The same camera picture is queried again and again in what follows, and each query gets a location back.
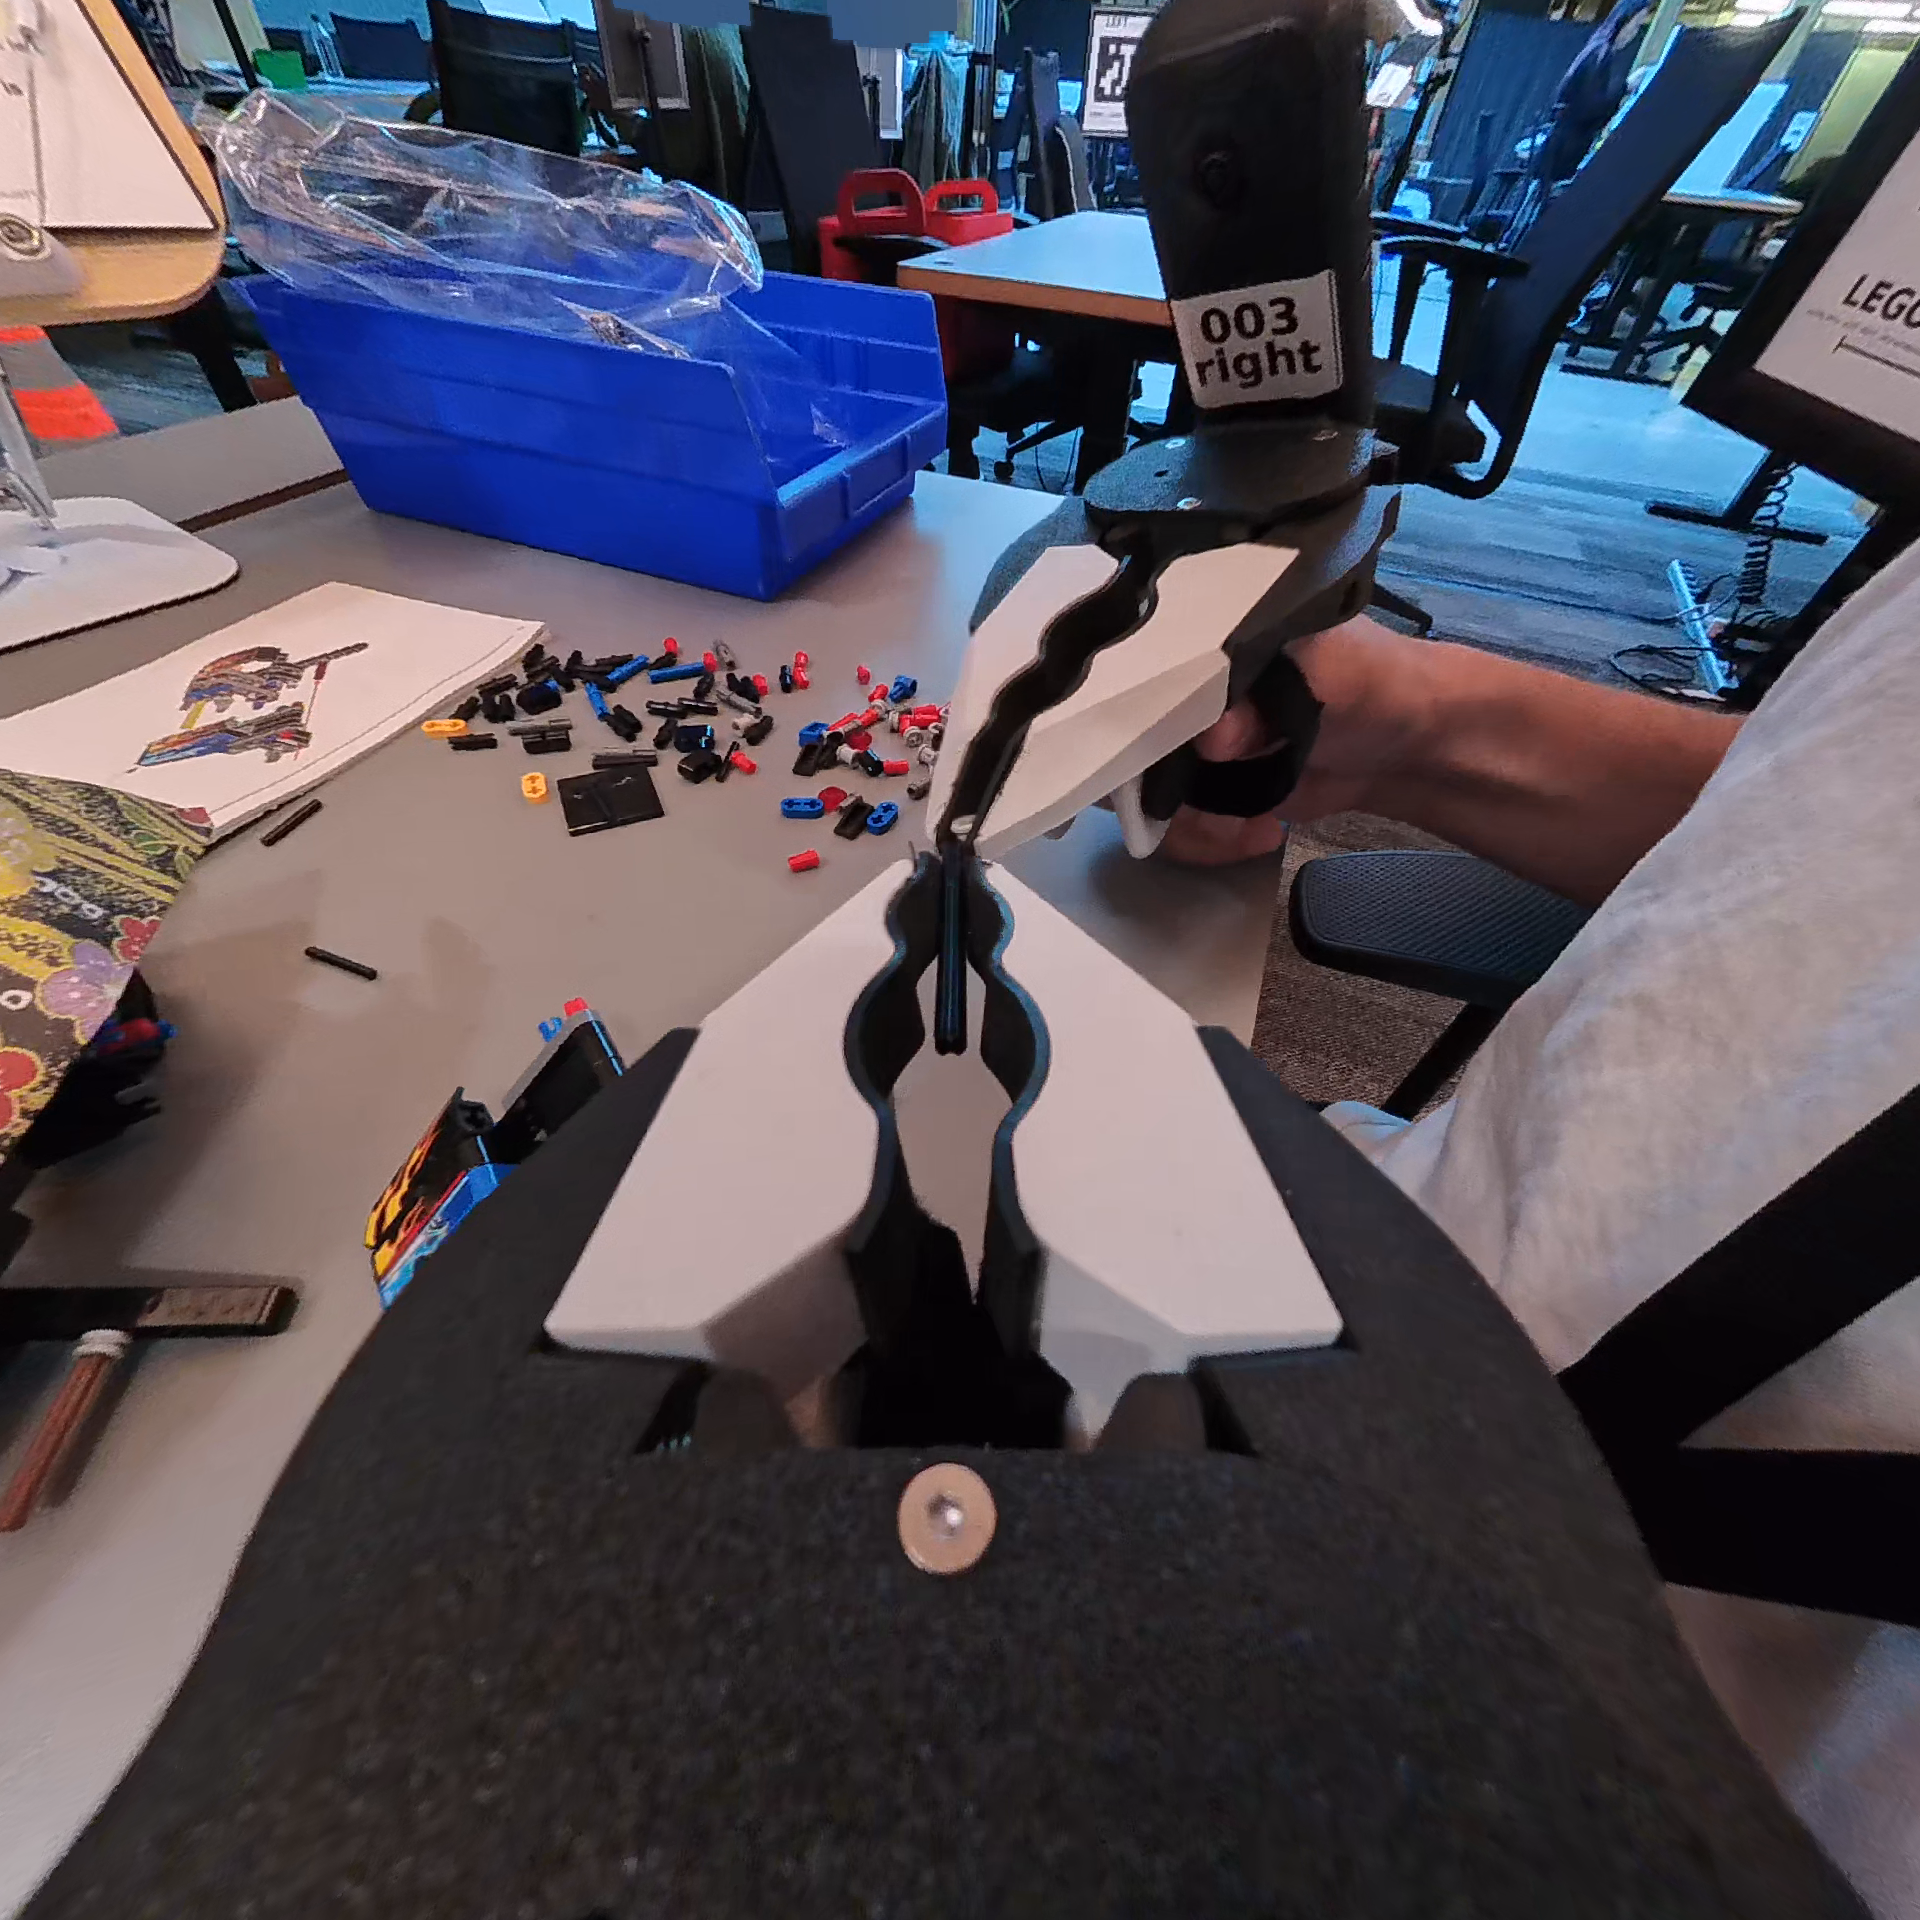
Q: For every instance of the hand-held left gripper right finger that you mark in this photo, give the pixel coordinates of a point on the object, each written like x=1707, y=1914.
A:
x=1169, y=1200

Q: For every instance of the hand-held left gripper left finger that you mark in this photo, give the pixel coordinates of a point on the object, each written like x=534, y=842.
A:
x=706, y=1200

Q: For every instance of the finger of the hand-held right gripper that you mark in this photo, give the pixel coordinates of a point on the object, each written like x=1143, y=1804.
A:
x=1185, y=661
x=1004, y=661

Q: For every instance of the flame-printed lego vehicle assembly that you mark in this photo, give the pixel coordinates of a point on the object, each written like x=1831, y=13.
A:
x=449, y=1185

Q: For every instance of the black lego truck chassis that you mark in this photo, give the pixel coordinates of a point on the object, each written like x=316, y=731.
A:
x=181, y=1309

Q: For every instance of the pile of small lego pieces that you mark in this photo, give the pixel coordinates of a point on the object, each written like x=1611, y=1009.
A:
x=697, y=765

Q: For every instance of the black lego plate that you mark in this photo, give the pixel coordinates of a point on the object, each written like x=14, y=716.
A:
x=607, y=803

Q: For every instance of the short black lego axle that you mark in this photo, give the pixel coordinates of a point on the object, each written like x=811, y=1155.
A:
x=341, y=960
x=292, y=821

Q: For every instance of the lego instruction booklet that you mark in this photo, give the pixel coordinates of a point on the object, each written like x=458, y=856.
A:
x=376, y=674

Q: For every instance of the person's right hand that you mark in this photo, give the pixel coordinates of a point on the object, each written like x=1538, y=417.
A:
x=1381, y=737

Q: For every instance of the small marker tag sign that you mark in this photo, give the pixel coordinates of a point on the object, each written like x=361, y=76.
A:
x=1119, y=76

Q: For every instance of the wooden background table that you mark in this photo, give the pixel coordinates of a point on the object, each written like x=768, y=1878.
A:
x=1051, y=265

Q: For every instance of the red carrying case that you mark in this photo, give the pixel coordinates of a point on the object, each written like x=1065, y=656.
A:
x=969, y=209
x=863, y=225

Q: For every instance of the black office chair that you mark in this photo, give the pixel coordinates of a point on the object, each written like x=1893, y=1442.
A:
x=1591, y=225

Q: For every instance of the black mesh chair armrest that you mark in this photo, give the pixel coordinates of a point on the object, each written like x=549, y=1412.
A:
x=1426, y=914

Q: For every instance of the blue storage bin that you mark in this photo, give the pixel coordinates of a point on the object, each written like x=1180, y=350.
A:
x=599, y=465

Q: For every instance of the person's white shirt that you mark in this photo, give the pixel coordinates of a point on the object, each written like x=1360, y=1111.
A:
x=1724, y=976

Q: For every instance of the marker sign board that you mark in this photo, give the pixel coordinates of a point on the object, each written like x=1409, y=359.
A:
x=1845, y=332

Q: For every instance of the floral patterned paper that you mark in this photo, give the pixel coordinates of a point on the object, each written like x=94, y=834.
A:
x=76, y=901

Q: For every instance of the clear plastic bag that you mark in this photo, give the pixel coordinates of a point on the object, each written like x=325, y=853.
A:
x=449, y=195

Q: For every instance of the wooden document stand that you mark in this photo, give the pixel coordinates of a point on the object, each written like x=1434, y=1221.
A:
x=167, y=278

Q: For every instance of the orange traffic cone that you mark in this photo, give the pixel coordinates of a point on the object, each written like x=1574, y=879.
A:
x=53, y=407

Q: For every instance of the printed instruction sheet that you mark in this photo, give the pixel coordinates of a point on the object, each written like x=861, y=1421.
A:
x=76, y=120

